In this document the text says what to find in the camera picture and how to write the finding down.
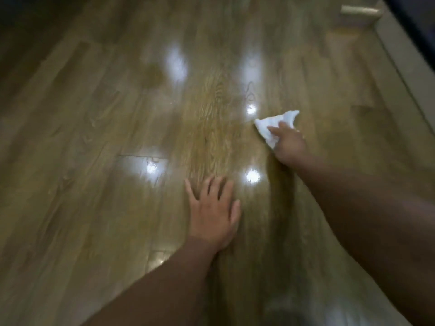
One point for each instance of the person's right hand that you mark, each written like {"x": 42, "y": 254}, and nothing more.
{"x": 290, "y": 145}

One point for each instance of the person's left hand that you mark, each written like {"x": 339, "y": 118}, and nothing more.
{"x": 212, "y": 220}

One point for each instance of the white towel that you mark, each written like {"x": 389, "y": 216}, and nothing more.
{"x": 266, "y": 127}

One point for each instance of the person's left forearm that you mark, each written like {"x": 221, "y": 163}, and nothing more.
{"x": 156, "y": 291}

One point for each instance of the person's right forearm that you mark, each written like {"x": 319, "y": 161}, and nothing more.
{"x": 370, "y": 227}

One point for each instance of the white furniture base bar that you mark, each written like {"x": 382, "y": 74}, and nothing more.
{"x": 360, "y": 10}

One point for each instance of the dark sliding door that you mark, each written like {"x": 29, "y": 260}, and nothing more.
{"x": 416, "y": 23}

